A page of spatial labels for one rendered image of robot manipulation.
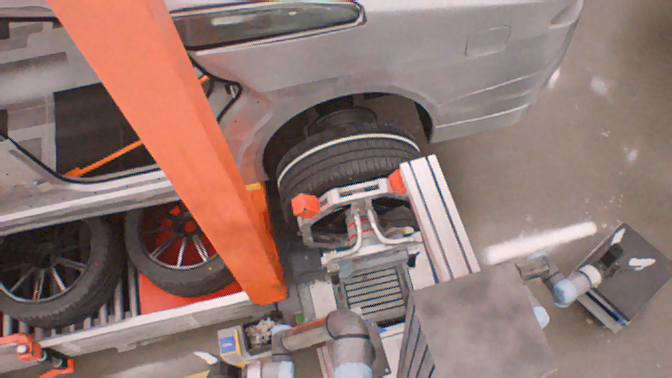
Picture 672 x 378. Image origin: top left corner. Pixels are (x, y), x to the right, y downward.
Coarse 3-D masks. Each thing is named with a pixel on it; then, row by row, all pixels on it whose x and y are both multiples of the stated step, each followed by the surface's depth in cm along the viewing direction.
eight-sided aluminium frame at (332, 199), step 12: (384, 180) 254; (336, 192) 253; (348, 192) 255; (372, 192) 252; (384, 192) 252; (324, 204) 260; (336, 204) 252; (300, 228) 266; (384, 228) 298; (396, 228) 292; (312, 240) 282; (324, 240) 290; (336, 240) 297
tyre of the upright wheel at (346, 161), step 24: (312, 144) 260; (336, 144) 257; (360, 144) 256; (384, 144) 259; (408, 144) 270; (312, 168) 257; (336, 168) 252; (360, 168) 251; (384, 168) 253; (288, 192) 266; (312, 192) 257; (288, 216) 273
